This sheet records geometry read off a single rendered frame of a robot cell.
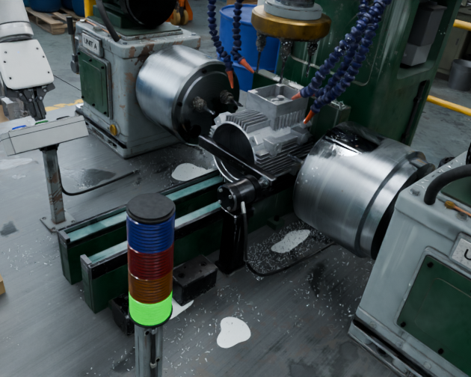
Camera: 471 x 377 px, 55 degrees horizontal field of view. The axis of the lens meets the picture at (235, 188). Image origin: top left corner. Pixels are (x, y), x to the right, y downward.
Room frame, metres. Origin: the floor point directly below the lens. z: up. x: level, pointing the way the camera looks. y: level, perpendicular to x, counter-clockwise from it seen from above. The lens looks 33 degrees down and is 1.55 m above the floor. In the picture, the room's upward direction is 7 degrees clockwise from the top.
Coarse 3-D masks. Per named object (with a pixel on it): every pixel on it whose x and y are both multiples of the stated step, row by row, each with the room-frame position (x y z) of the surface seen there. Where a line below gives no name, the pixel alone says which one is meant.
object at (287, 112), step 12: (276, 84) 1.14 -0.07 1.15; (252, 96) 1.05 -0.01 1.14; (264, 96) 1.11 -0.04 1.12; (276, 96) 1.13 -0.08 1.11; (288, 96) 1.13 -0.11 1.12; (252, 108) 1.05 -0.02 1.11; (264, 108) 1.02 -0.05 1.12; (276, 108) 1.00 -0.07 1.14; (288, 108) 1.03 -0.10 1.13; (300, 108) 1.07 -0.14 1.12; (276, 120) 1.00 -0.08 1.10; (288, 120) 1.03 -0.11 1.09; (300, 120) 1.07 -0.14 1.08
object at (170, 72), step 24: (168, 48) 1.28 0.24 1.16; (144, 72) 1.22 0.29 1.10; (168, 72) 1.18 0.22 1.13; (192, 72) 1.15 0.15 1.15; (216, 72) 1.20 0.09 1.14; (144, 96) 1.19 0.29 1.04; (168, 96) 1.12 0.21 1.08; (192, 96) 1.14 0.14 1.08; (216, 96) 1.21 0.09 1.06; (168, 120) 1.12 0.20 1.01; (192, 120) 1.15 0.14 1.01; (192, 144) 1.16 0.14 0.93
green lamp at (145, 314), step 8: (168, 296) 0.44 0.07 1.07; (136, 304) 0.42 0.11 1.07; (144, 304) 0.42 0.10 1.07; (152, 304) 0.42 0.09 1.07; (160, 304) 0.43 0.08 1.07; (168, 304) 0.44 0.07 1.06; (136, 312) 0.42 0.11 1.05; (144, 312) 0.42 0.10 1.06; (152, 312) 0.42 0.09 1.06; (160, 312) 0.43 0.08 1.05; (168, 312) 0.44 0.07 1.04; (136, 320) 0.42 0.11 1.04; (144, 320) 0.42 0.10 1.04; (152, 320) 0.42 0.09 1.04; (160, 320) 0.43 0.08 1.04
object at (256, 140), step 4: (220, 116) 1.02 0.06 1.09; (224, 116) 1.02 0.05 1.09; (216, 120) 1.02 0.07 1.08; (220, 120) 1.01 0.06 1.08; (224, 120) 1.02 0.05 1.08; (216, 124) 1.02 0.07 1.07; (300, 124) 1.07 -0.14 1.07; (304, 124) 1.06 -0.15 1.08; (308, 124) 1.06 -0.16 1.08; (304, 128) 1.06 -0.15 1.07; (252, 136) 0.94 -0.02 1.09; (256, 136) 0.94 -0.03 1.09; (260, 136) 0.94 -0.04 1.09; (252, 140) 0.93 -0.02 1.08; (256, 140) 0.93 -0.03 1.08; (260, 140) 0.93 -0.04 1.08; (252, 144) 0.93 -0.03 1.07; (256, 144) 0.92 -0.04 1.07; (212, 160) 1.02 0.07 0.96; (212, 164) 1.02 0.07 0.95; (216, 168) 1.01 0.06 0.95
